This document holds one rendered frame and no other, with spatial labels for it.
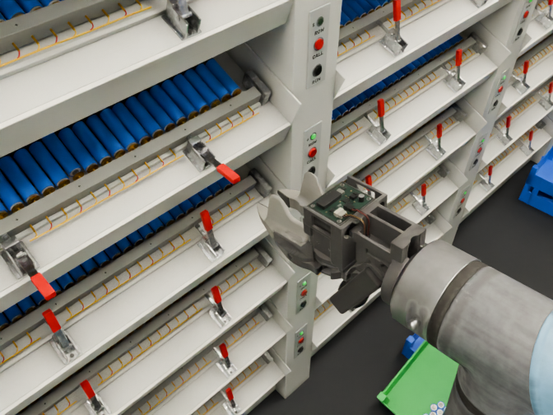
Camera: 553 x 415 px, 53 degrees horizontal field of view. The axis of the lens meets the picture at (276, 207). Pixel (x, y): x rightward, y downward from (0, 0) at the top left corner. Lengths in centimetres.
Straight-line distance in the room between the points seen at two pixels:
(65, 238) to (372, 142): 65
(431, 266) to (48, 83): 41
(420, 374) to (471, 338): 115
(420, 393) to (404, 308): 112
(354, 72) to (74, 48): 50
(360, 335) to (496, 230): 67
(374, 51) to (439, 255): 57
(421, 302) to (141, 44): 40
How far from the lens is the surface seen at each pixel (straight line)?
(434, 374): 164
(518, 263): 204
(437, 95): 131
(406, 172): 140
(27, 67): 63
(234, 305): 111
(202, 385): 126
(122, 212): 75
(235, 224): 97
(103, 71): 63
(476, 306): 50
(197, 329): 109
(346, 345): 171
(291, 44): 80
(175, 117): 81
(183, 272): 92
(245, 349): 129
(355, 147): 113
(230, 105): 83
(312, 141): 93
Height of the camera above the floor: 147
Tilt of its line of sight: 46 degrees down
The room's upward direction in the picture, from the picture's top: straight up
